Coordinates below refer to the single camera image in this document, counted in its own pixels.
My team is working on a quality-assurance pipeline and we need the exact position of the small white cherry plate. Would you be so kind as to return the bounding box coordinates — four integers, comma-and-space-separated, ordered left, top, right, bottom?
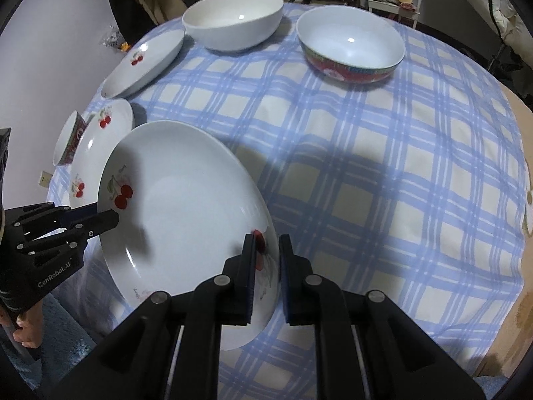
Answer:
69, 98, 135, 208

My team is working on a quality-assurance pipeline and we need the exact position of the plain white bowl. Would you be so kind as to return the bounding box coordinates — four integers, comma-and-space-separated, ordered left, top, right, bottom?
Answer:
182, 0, 284, 52

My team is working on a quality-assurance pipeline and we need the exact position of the blue checked tablecloth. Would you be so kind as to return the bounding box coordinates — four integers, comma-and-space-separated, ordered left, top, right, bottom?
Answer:
44, 1, 530, 400

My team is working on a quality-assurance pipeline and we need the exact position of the white bedding bundle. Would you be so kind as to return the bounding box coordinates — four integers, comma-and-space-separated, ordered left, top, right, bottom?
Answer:
466, 0, 533, 66

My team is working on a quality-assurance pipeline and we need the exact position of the white bowl red pattern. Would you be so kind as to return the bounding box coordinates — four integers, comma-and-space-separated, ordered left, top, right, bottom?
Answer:
295, 5, 406, 84

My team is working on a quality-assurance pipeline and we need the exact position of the small red patterned bowl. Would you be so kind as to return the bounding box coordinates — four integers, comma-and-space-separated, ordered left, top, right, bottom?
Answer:
52, 111, 87, 166

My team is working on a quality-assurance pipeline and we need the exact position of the person's left hand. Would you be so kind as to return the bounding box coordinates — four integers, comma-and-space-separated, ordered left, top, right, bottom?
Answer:
0, 301, 44, 349

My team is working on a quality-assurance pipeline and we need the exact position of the white cherry plate far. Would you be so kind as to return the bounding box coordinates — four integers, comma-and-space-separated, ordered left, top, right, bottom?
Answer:
100, 30, 185, 99

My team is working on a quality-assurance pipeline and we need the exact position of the large white cherry plate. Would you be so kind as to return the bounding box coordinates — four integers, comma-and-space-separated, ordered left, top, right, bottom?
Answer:
98, 121, 279, 350

